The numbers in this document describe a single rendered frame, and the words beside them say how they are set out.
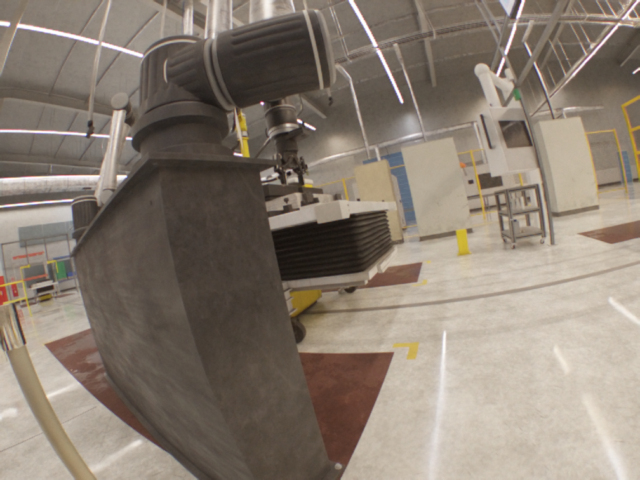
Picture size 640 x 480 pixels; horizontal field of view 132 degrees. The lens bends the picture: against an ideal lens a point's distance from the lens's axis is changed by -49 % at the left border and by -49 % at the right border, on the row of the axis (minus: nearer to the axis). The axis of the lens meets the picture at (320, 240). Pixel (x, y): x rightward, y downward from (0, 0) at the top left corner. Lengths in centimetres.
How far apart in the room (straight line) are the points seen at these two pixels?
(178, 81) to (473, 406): 130
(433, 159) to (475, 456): 580
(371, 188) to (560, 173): 444
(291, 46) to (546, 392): 130
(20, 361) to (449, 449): 99
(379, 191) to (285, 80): 585
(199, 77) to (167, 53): 13
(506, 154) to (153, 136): 328
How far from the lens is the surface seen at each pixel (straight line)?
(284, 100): 96
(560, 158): 689
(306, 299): 253
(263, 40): 60
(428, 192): 615
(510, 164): 341
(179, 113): 59
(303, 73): 60
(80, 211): 202
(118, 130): 221
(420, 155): 625
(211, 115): 61
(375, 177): 641
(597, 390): 122
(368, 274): 162
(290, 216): 142
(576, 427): 107
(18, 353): 36
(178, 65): 66
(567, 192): 688
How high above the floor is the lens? 74
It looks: 3 degrees down
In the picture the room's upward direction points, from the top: 11 degrees counter-clockwise
